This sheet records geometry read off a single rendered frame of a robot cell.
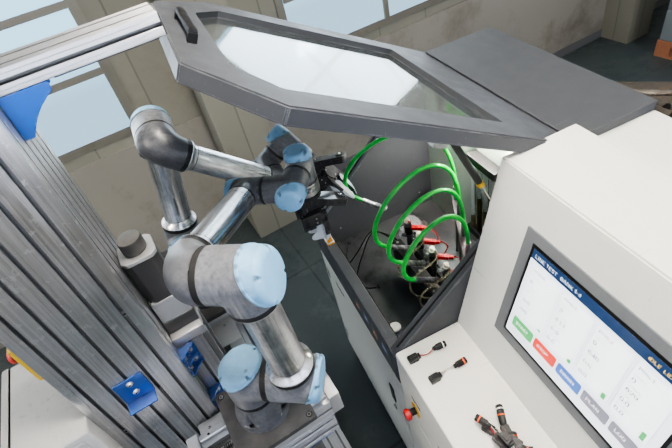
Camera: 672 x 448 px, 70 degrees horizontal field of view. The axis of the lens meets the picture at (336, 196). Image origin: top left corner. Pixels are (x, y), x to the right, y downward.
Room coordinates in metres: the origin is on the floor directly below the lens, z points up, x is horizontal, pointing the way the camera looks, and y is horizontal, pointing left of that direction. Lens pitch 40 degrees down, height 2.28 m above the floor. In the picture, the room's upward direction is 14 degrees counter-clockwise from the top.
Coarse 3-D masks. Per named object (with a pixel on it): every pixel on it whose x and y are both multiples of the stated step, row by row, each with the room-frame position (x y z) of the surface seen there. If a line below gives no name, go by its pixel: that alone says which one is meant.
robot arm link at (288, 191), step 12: (288, 168) 1.03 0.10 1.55; (300, 168) 1.02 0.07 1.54; (264, 180) 1.00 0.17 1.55; (276, 180) 0.99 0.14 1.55; (288, 180) 0.97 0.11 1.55; (300, 180) 0.98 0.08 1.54; (264, 192) 0.97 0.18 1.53; (276, 192) 0.95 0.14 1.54; (288, 192) 0.93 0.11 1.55; (300, 192) 0.94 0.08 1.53; (276, 204) 0.94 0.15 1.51; (288, 204) 0.93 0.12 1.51; (300, 204) 0.92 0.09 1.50
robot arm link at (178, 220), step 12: (144, 108) 1.32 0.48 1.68; (156, 108) 1.32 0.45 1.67; (132, 120) 1.30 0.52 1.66; (144, 120) 1.24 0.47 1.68; (156, 120) 1.23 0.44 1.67; (168, 120) 1.27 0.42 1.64; (132, 132) 1.26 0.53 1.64; (156, 168) 1.25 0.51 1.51; (168, 168) 1.25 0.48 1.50; (156, 180) 1.25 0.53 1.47; (168, 180) 1.25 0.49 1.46; (180, 180) 1.28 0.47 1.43; (168, 192) 1.24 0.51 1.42; (180, 192) 1.26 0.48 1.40; (168, 204) 1.24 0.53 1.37; (180, 204) 1.25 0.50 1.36; (168, 216) 1.24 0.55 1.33; (180, 216) 1.24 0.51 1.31; (192, 216) 1.27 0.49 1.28; (168, 228) 1.23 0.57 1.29; (180, 228) 1.22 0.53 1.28; (192, 228) 1.24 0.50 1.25; (168, 240) 1.23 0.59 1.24
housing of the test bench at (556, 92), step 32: (480, 32) 1.63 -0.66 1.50; (448, 64) 1.46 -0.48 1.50; (480, 64) 1.40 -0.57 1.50; (512, 64) 1.35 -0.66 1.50; (544, 64) 1.30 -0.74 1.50; (512, 96) 1.17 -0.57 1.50; (544, 96) 1.13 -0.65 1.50; (576, 96) 1.09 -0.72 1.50; (608, 96) 1.06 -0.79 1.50; (640, 96) 1.02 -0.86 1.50; (608, 128) 0.95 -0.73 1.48; (640, 128) 0.93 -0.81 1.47
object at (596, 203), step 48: (576, 144) 0.84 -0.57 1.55; (528, 192) 0.76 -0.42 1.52; (576, 192) 0.69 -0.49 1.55; (624, 192) 0.66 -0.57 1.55; (480, 240) 0.84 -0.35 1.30; (576, 240) 0.61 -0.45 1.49; (624, 240) 0.54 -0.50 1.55; (480, 288) 0.79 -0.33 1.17; (624, 288) 0.49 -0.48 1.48; (480, 336) 0.73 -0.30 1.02; (528, 384) 0.55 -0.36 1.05; (432, 432) 0.58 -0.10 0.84; (576, 432) 0.41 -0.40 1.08
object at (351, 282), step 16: (320, 240) 1.39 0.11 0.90; (336, 256) 1.24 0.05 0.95; (336, 272) 1.26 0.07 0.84; (352, 272) 1.14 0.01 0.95; (352, 288) 1.07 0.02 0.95; (368, 304) 0.99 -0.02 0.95; (368, 320) 0.97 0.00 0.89; (384, 320) 0.91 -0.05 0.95; (384, 336) 0.85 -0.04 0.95; (384, 352) 0.87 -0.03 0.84
